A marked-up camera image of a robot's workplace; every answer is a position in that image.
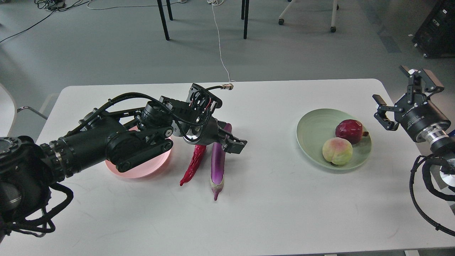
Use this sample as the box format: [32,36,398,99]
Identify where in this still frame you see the black table leg rear left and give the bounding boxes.
[166,0,173,21]

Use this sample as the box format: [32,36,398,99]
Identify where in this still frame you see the white floor cable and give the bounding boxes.
[208,0,237,82]

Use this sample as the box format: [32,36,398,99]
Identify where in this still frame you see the light green plate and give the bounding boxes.
[296,108,372,173]

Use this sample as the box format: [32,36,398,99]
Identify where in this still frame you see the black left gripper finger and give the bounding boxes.
[215,134,248,154]
[218,122,235,140]

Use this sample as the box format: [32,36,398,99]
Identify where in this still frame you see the black equipment case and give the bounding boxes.
[412,0,455,58]

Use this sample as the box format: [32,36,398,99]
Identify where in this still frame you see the black table leg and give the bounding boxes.
[241,0,246,20]
[157,0,170,41]
[243,0,250,39]
[166,0,173,21]

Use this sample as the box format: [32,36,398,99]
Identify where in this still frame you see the red chili pepper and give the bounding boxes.
[180,145,207,186]

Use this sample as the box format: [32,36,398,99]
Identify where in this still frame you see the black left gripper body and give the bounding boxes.
[184,117,227,145]

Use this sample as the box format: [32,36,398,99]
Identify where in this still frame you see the pink plate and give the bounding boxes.
[105,126,173,179]

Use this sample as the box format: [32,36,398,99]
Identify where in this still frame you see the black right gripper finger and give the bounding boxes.
[400,65,445,105]
[372,94,403,131]

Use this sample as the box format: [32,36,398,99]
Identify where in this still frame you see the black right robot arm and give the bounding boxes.
[373,65,455,236]

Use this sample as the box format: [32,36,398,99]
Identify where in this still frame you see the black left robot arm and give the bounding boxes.
[0,83,247,239]

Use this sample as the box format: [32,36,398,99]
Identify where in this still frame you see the white chair at left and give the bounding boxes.
[0,84,48,137]

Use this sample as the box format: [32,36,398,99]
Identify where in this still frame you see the green pink peach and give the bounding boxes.
[322,137,354,165]

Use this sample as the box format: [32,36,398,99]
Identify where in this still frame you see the black table leg rear right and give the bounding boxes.
[241,0,246,20]

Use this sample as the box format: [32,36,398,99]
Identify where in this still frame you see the red pomegranate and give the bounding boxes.
[335,119,369,145]

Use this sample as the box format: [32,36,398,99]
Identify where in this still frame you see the purple eggplant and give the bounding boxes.
[210,142,226,201]

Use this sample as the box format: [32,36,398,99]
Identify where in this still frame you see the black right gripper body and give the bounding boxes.
[395,94,451,143]

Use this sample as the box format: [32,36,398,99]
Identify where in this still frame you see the white rolling chair base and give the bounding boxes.
[277,0,339,33]

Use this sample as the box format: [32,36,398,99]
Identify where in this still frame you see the black floor cables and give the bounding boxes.
[0,0,89,43]

